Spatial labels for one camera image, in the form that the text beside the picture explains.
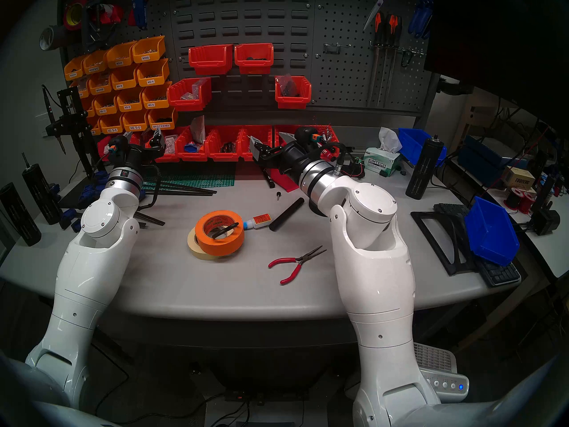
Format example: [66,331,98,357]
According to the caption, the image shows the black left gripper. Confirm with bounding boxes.
[116,129,168,175]

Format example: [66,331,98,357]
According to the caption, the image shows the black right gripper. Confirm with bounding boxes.
[249,132,329,183]

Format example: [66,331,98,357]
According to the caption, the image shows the black-handled scissors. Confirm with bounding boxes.
[210,222,240,240]

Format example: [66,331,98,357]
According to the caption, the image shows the orange tape roll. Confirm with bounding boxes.
[195,210,245,257]

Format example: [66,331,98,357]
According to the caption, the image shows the beige masking tape roll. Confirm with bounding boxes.
[187,227,223,260]

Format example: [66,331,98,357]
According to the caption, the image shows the red tape roll yellow core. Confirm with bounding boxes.
[62,0,89,31]

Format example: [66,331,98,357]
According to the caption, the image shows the small red loose bin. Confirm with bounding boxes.
[269,168,301,193]

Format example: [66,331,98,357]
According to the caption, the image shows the clear plastic bag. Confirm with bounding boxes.
[190,115,207,144]

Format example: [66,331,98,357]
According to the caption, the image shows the green cutting mat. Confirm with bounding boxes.
[142,164,235,191]

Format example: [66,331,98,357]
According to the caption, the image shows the black cylindrical rod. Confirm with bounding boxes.
[269,197,305,232]

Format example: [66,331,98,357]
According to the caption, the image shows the white glue bottle orange label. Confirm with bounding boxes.
[243,213,272,230]

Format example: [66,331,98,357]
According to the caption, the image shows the black tool stand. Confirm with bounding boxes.
[44,87,97,178]

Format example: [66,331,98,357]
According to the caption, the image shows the black battery holder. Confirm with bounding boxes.
[340,157,366,178]

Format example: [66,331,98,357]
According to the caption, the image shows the black soldering iron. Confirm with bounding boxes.
[41,85,67,155]

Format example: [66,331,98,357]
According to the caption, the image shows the Kimtech tissue box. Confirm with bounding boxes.
[364,127,403,177]

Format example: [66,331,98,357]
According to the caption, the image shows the black perforated cylinder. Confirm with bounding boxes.
[0,182,42,247]
[405,135,446,201]
[22,153,63,226]

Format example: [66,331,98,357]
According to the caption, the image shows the black metal spring clamp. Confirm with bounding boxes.
[82,0,117,53]

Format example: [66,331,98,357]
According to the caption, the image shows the red white plastic tool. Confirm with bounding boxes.
[96,4,125,25]

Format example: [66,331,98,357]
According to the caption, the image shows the blue plastic bin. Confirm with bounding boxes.
[465,196,520,266]
[397,128,447,166]

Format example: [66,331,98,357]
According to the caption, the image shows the black metal tool rack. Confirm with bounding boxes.
[371,41,427,68]

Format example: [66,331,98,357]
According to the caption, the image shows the dark blue storage crate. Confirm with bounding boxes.
[458,135,507,187]

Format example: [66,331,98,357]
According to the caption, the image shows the black computer monitor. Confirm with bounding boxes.
[425,0,569,120]

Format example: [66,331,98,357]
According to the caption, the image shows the cardboard box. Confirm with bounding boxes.
[502,166,536,190]

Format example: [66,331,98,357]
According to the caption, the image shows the black power strip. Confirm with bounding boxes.
[224,388,309,404]

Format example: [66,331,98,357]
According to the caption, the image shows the black power adapter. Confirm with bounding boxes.
[529,208,561,236]

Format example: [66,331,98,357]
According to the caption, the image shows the white Coway air purifier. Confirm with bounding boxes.
[413,342,469,403]

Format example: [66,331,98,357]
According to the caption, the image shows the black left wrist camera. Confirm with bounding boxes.
[108,135,132,159]

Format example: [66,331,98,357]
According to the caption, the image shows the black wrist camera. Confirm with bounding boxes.
[293,126,333,150]
[108,135,132,159]

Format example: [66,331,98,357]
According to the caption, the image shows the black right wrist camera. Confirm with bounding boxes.
[293,126,333,150]

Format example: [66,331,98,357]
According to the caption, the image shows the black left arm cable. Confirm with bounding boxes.
[139,163,163,211]

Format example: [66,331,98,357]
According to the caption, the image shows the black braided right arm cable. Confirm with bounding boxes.
[321,139,356,178]

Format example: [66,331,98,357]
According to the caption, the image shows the dark grey pegboard wall panel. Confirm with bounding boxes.
[60,0,438,120]

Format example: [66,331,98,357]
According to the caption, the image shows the red-handled needle-nose pliers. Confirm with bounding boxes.
[268,246,327,285]

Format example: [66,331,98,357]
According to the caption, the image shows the grey duct tape roll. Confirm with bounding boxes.
[39,25,67,51]

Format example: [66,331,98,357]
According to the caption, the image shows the orange-handled screwdriver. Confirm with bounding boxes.
[383,14,403,107]
[368,12,385,107]

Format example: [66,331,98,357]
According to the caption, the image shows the purple-handled scissors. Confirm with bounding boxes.
[364,0,398,31]

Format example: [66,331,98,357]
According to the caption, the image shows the black triangular frame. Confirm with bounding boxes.
[410,210,478,276]

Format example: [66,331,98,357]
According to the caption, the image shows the blue-handled pliers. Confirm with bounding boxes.
[408,0,434,40]

